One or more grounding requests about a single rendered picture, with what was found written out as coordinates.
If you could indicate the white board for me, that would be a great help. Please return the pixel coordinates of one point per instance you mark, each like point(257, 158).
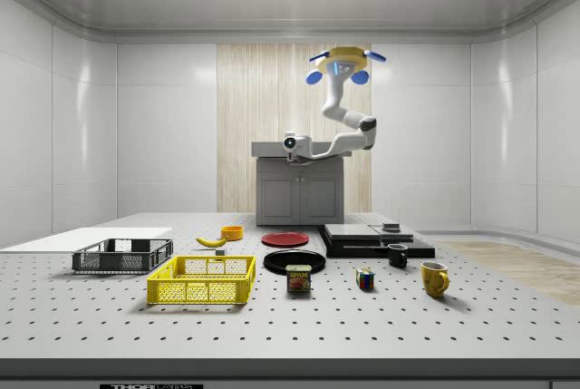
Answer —
point(68, 237)

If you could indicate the puzzle cube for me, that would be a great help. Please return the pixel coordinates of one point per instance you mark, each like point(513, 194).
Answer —
point(365, 279)

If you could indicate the black plate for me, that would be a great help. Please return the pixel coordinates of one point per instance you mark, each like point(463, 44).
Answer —
point(276, 262)

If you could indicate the black stove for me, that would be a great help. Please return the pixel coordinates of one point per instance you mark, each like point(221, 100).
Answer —
point(349, 239)

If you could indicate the banana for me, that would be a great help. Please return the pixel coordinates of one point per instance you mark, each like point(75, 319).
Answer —
point(212, 242)

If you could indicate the white cabinet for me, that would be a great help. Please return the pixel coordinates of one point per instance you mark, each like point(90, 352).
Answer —
point(276, 194)

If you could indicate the dark grey basket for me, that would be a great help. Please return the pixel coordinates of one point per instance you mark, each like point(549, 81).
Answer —
point(86, 262)

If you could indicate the black mug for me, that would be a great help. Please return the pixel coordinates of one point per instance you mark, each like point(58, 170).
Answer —
point(396, 257)

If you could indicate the grey cube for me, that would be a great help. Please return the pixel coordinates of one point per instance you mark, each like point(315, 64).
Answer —
point(220, 253)

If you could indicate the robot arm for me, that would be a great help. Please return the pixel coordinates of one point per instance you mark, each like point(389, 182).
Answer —
point(337, 110)

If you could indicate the yellow basket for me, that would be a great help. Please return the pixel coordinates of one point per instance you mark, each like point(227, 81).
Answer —
point(199, 291)

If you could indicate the yellow mug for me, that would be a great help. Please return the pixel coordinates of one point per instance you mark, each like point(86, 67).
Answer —
point(432, 280)

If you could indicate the drone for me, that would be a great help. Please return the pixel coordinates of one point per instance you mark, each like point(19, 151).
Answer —
point(346, 52)

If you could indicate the yellow bowl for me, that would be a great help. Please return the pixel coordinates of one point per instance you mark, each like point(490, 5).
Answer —
point(232, 235)

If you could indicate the red plate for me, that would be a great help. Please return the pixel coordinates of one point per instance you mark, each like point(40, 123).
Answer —
point(285, 239)

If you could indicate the flat-sided can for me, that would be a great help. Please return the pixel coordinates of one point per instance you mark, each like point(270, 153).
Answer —
point(298, 279)

